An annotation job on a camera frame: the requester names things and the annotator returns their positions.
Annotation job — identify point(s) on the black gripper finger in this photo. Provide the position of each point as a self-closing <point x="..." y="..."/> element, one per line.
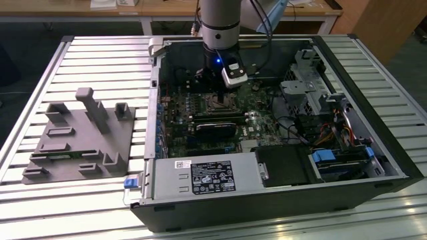
<point x="224" y="96"/>

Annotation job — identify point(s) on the silver square CPU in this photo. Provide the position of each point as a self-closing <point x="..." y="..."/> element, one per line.
<point x="232" y="101"/>

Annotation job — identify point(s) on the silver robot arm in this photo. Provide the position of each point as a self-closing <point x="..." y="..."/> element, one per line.
<point x="221" y="30"/>

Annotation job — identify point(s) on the black CPU socket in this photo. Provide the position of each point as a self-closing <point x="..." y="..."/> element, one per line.
<point x="208" y="110"/>

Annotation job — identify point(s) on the black drive bay cover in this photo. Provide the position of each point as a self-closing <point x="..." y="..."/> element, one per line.
<point x="284" y="162"/>

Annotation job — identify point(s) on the black graphics card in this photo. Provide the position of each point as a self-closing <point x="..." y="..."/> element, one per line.
<point x="216" y="128"/>

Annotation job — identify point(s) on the green motherboard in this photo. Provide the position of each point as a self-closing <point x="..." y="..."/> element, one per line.
<point x="261" y="130"/>

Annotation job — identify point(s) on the silver finned heat sink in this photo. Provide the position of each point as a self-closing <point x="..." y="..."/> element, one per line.
<point x="250" y="145"/>

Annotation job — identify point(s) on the grey metal disk cage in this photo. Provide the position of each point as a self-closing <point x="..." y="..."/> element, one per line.
<point x="294" y="87"/>

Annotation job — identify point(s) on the grey power supply with label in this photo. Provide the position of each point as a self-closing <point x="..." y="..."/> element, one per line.
<point x="174" y="180"/>

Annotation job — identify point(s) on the hard disk in blue carrier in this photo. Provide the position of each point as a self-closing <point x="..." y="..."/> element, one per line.
<point x="324" y="155"/>

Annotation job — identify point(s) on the white box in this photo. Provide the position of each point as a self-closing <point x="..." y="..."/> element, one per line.
<point x="103" y="4"/>

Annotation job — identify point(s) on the blue case latch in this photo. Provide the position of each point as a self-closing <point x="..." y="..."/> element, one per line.
<point x="131" y="182"/>

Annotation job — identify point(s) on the grey parts rack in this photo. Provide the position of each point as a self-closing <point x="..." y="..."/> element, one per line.
<point x="83" y="140"/>

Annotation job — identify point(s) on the black open PC case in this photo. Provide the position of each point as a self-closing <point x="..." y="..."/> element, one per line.
<point x="234" y="212"/>

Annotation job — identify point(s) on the wooden desk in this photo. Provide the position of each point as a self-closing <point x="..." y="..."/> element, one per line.
<point x="67" y="11"/>

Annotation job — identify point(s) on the blue plastic clip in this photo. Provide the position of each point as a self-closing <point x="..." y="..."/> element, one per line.
<point x="369" y="152"/>

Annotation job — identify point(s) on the wooden cabinet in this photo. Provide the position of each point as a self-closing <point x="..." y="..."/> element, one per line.
<point x="384" y="25"/>

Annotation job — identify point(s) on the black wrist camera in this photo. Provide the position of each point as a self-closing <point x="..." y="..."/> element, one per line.
<point x="201" y="75"/>

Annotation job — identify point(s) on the silver white wrist camera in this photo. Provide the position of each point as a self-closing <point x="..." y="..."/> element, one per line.
<point x="236" y="73"/>

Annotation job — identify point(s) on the grey metal case bracket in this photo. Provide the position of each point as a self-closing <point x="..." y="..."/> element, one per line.
<point x="157" y="46"/>

